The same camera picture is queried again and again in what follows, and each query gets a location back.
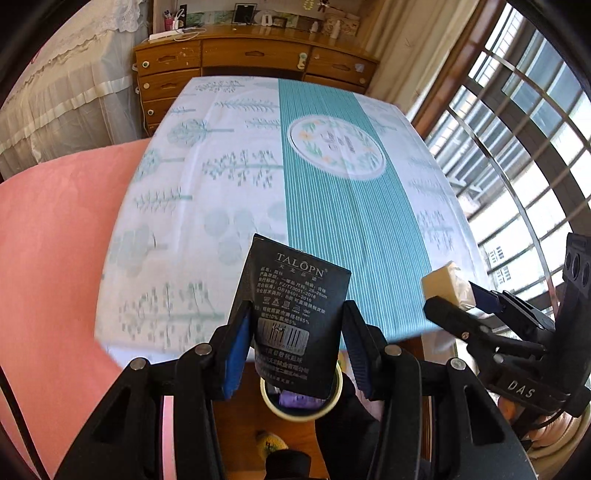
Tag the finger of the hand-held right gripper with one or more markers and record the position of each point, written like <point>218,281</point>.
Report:
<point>466,325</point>
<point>482,295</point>

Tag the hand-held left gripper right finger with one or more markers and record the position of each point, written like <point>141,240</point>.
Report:
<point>353,350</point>

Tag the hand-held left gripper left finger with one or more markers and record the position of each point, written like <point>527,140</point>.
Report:
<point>238,350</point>

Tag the cream block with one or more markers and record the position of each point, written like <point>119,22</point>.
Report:
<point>441,281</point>

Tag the black printed packet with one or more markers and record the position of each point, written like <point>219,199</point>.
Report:
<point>291,295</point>

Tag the blue waste bin cream rim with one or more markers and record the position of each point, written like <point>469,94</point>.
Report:
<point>300,414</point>

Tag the person's right hand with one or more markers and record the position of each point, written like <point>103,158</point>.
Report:
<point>554,438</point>

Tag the yellow slipper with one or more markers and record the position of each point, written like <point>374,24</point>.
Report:
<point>272,445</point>

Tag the metal window grille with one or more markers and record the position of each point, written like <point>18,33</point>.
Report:
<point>512,184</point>

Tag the cream curtain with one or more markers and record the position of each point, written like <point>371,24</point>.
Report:
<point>406,55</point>

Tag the cream drawer safety lock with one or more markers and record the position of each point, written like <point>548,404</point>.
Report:
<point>303,61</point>

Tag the wooden dresser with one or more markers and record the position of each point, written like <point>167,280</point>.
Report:
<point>184,55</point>

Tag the brown cardboard box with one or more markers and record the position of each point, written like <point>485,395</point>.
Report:
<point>348,23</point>

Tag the white lace cover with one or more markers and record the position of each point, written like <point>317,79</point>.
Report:
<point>69,92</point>

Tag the white power strip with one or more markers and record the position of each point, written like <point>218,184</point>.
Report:
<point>166,36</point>

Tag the white stand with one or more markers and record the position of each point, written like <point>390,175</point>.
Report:
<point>263,18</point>

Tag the wooden window frame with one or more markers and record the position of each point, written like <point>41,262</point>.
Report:
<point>443,69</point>

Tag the small photo frame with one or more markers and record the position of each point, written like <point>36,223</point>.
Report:
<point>280,21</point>

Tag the black picture frame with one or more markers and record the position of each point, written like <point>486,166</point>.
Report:
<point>245,14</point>

